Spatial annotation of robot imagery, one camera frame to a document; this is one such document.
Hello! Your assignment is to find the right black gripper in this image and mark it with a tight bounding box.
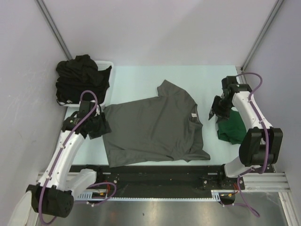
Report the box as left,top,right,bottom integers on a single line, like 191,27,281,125
208,95,233,123

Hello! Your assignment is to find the green folded t shirt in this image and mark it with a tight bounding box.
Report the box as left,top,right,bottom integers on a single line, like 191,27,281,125
216,110,246,145

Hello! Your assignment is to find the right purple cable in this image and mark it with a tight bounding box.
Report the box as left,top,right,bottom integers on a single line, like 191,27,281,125
235,72,270,218

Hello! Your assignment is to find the grey t shirt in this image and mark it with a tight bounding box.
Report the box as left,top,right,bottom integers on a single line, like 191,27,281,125
103,80,211,168

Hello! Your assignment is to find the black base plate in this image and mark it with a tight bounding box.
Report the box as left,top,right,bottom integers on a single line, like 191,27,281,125
70,165,245,199

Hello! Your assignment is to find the black t shirts pile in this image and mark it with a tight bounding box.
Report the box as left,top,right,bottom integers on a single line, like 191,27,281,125
55,54,111,105

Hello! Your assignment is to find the aluminium frame rail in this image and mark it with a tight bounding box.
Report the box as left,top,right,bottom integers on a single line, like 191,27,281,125
34,171,291,193

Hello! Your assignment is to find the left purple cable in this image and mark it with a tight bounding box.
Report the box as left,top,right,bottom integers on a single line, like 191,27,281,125
39,90,117,224

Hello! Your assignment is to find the white plastic basket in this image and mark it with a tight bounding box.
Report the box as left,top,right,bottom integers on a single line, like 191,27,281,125
56,60,115,108

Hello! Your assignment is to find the light blue cable duct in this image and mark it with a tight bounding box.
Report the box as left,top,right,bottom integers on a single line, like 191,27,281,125
76,191,221,202

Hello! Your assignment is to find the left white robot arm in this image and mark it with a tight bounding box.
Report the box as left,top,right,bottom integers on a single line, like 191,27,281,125
27,101,111,218

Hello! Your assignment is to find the purple cable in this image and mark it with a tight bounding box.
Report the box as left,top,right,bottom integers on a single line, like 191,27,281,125
39,90,117,224
235,72,270,218

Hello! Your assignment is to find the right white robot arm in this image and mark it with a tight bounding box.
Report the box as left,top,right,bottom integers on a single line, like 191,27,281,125
209,76,283,189

